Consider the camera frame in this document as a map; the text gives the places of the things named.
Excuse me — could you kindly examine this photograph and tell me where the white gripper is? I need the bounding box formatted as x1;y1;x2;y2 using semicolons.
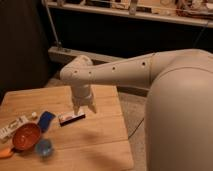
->
71;85;97;115

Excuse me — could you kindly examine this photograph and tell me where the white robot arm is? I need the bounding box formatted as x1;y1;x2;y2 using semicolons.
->
60;49;213;171

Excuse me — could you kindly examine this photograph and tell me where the black and white box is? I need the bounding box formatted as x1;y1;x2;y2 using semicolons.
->
58;113;86;126

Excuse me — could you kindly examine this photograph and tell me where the blue sponge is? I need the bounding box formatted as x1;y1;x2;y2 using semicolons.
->
37;111;55;133

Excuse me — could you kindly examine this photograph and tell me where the small white cube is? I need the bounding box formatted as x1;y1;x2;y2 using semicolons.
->
31;112;38;119

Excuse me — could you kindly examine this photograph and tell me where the orange object at edge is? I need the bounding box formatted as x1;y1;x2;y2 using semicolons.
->
0;148;13;159

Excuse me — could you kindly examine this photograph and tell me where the metal shelf support pole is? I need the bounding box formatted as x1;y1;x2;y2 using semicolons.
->
44;0;62;50

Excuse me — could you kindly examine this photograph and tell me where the wooden shelf with clutter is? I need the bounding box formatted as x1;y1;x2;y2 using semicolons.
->
41;0;213;29

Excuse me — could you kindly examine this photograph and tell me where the black cable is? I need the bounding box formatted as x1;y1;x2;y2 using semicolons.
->
128;117;146;138

